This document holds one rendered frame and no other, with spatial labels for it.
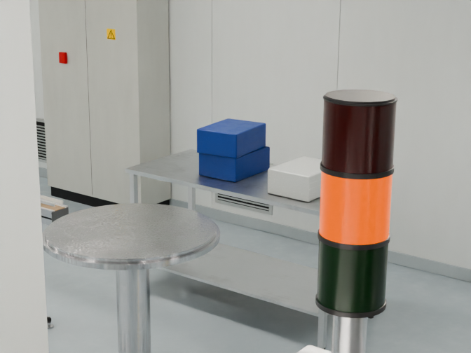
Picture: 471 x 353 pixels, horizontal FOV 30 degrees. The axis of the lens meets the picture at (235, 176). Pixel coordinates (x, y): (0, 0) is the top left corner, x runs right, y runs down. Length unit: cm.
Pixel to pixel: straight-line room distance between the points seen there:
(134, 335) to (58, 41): 389
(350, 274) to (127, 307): 418
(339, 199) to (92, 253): 380
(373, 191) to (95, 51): 722
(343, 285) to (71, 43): 743
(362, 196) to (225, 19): 677
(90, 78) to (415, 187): 303
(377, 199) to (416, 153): 599
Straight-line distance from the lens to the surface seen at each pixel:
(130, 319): 480
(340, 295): 62
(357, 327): 64
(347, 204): 59
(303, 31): 692
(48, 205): 515
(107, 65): 769
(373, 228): 60
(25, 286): 235
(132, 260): 428
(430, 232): 669
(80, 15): 787
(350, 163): 59
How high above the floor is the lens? 246
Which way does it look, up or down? 16 degrees down
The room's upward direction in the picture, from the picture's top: straight up
